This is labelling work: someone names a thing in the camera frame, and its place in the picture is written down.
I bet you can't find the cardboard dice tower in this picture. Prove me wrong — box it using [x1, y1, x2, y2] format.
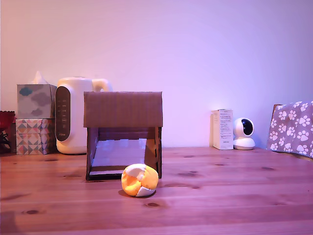
[83, 91, 163, 181]

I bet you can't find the small white round camera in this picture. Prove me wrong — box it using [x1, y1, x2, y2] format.
[232, 117, 256, 150]

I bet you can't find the cloud print tissue box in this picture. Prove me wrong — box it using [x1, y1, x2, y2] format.
[17, 84, 58, 120]

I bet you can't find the geometric pattern tissue box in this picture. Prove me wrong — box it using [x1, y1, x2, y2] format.
[15, 118, 57, 156]

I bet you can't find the orange and white footbag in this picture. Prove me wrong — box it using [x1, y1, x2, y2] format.
[121, 164, 159, 198]

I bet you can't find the white electric water kettle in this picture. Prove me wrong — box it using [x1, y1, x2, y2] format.
[55, 77, 113, 155]

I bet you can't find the white tissue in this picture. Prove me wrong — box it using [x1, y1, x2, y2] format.
[31, 70, 48, 85]

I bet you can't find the black stand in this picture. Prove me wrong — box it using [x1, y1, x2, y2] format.
[0, 128, 12, 154]

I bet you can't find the white printed carton box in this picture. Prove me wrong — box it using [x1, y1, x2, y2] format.
[210, 109, 234, 150]

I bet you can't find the paw print blanket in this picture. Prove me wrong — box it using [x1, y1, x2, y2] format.
[266, 100, 313, 160]

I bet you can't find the red glass bowl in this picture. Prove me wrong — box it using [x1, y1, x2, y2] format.
[0, 110, 16, 129]

